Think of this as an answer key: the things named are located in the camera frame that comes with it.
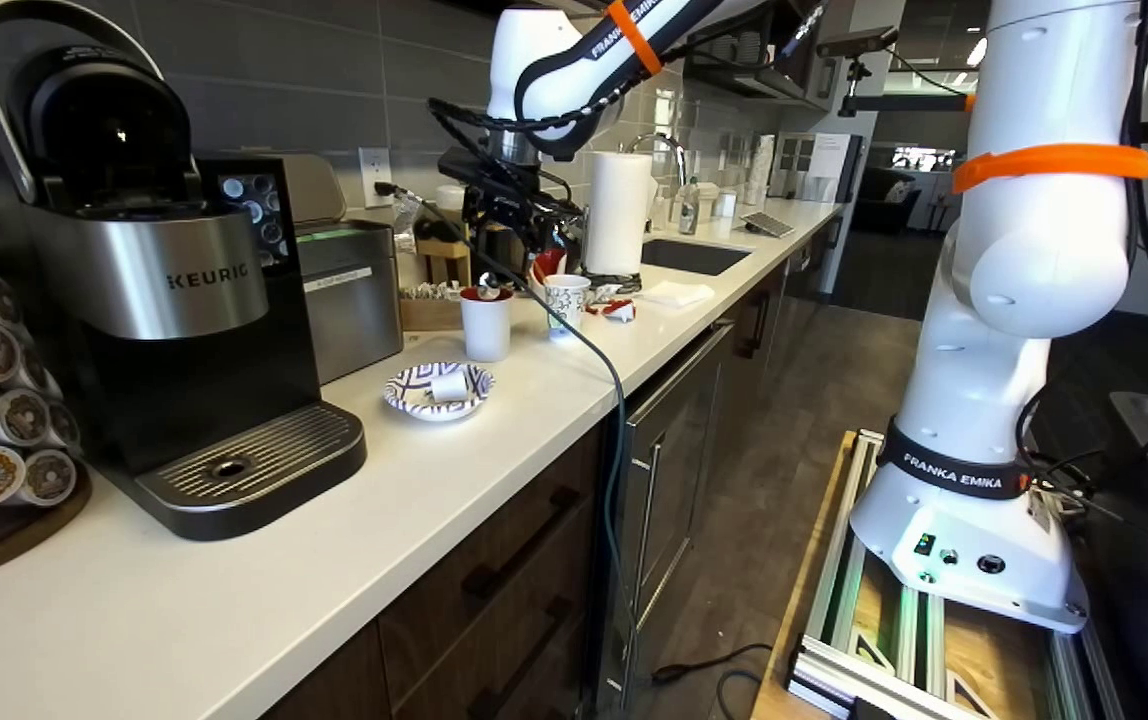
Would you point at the stainless steel box appliance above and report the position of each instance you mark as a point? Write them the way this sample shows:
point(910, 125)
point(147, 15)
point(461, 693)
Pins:
point(349, 282)

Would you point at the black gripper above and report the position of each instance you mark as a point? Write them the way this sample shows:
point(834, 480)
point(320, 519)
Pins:
point(515, 216)

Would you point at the small red white packet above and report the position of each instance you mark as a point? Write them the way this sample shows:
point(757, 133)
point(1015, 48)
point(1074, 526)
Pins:
point(616, 311)

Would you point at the black silver Keurig coffee maker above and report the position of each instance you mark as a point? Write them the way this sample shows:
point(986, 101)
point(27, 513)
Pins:
point(171, 313)

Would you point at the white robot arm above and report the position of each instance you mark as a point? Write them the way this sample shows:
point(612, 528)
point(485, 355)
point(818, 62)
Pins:
point(1051, 194)

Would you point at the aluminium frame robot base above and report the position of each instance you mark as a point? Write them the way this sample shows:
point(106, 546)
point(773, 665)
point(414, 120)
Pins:
point(859, 645)

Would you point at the white mug red rim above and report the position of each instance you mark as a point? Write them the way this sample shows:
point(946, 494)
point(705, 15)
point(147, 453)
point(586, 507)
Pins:
point(485, 323)

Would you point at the wooden condiment organizer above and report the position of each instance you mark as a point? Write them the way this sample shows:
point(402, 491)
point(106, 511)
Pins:
point(448, 247)

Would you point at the black undermount sink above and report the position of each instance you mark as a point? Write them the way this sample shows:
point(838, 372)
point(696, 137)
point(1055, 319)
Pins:
point(691, 256)

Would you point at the white patterned cup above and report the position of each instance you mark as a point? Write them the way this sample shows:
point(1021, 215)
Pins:
point(565, 302)

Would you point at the white paper towel roll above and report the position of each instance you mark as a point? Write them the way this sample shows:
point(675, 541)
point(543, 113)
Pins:
point(616, 215)

